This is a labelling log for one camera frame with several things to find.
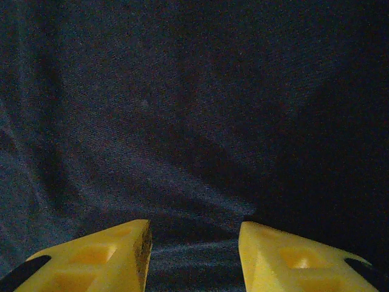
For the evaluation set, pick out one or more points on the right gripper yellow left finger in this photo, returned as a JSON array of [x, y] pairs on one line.
[[91, 267]]

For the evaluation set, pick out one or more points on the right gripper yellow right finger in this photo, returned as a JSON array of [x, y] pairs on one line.
[[273, 273]]

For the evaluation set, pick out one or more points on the black printed t-shirt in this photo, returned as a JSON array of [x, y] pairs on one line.
[[194, 106]]

